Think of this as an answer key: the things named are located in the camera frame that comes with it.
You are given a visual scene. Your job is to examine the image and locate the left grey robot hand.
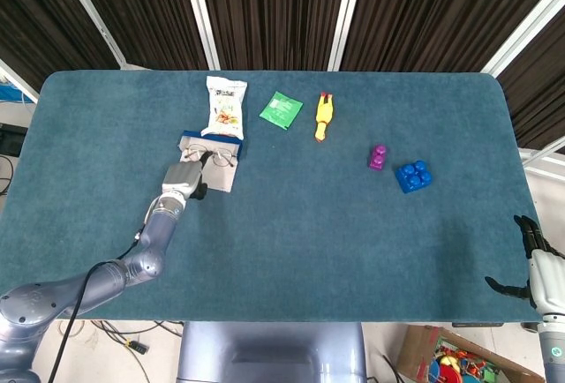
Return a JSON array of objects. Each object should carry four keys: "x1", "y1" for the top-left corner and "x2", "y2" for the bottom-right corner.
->
[{"x1": 161, "y1": 153, "x2": 211, "y2": 201}]

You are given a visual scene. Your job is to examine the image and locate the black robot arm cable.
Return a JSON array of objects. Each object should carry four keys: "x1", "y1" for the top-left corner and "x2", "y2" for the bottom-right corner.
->
[{"x1": 46, "y1": 235, "x2": 147, "y2": 383}]

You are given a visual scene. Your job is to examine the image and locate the dark brown curtain panel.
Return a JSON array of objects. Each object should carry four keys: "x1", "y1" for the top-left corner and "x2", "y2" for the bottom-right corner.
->
[
  {"x1": 498, "y1": 20, "x2": 565, "y2": 154},
  {"x1": 68, "y1": 0, "x2": 208, "y2": 71},
  {"x1": 197, "y1": 0, "x2": 350, "y2": 71},
  {"x1": 342, "y1": 0, "x2": 565, "y2": 73},
  {"x1": 0, "y1": 0, "x2": 120, "y2": 93}
]

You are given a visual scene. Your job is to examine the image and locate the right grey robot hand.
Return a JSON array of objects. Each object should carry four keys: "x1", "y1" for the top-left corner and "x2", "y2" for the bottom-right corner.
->
[{"x1": 484, "y1": 214, "x2": 565, "y2": 313}]

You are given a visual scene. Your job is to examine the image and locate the yellow rubber chicken toy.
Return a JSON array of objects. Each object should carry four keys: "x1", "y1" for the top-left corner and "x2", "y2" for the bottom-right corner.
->
[{"x1": 313, "y1": 92, "x2": 335, "y2": 142}]

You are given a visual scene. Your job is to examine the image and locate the white frame post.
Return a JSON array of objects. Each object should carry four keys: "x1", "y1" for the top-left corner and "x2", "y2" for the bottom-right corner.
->
[
  {"x1": 327, "y1": 0, "x2": 364, "y2": 71},
  {"x1": 179, "y1": 0, "x2": 221, "y2": 71},
  {"x1": 55, "y1": 0, "x2": 130, "y2": 71},
  {"x1": 518, "y1": 135, "x2": 565, "y2": 176},
  {"x1": 480, "y1": 0, "x2": 565, "y2": 78},
  {"x1": 0, "y1": 58, "x2": 41, "y2": 102}
]

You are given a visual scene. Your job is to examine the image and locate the black equipment box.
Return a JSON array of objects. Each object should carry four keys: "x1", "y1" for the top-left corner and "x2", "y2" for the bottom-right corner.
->
[{"x1": 0, "y1": 124, "x2": 27, "y2": 158}]

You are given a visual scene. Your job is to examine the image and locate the white snack bag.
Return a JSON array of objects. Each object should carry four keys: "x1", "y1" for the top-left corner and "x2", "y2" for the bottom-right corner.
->
[{"x1": 200, "y1": 76, "x2": 249, "y2": 140}]

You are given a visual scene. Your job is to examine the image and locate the purple two-stud building block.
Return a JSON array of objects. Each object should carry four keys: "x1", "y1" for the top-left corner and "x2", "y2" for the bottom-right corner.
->
[{"x1": 367, "y1": 144, "x2": 389, "y2": 174}]

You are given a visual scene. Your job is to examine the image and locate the dark-framed eyeglasses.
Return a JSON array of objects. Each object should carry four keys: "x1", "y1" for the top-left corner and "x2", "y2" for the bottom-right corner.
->
[{"x1": 183, "y1": 146, "x2": 235, "y2": 168}]

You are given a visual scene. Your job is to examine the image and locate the black floor cable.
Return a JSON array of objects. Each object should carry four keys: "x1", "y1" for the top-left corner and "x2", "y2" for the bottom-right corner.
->
[{"x1": 90, "y1": 320, "x2": 185, "y2": 339}]

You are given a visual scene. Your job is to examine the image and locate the blue-grey robot torso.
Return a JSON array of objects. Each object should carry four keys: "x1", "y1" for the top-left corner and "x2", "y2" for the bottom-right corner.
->
[{"x1": 176, "y1": 321, "x2": 367, "y2": 383}]

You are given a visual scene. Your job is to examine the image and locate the blue cardboard glasses box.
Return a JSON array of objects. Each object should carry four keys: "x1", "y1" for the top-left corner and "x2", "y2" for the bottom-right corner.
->
[{"x1": 178, "y1": 129, "x2": 245, "y2": 193}]

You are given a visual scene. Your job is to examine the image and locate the cardboard box of toys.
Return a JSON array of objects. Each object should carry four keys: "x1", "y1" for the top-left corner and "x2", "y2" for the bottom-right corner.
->
[{"x1": 395, "y1": 324, "x2": 546, "y2": 383}]

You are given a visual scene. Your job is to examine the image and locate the green foil sachet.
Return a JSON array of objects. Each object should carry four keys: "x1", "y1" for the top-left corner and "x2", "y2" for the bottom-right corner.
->
[{"x1": 258, "y1": 90, "x2": 305, "y2": 131}]

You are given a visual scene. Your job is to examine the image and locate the blue felt table cover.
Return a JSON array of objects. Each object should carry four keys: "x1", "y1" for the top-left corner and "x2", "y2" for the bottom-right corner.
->
[{"x1": 0, "y1": 70, "x2": 542, "y2": 323}]

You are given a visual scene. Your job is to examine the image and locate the blue four-stud building block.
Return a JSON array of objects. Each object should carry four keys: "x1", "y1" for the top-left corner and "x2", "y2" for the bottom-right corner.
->
[{"x1": 395, "y1": 160, "x2": 434, "y2": 194}]

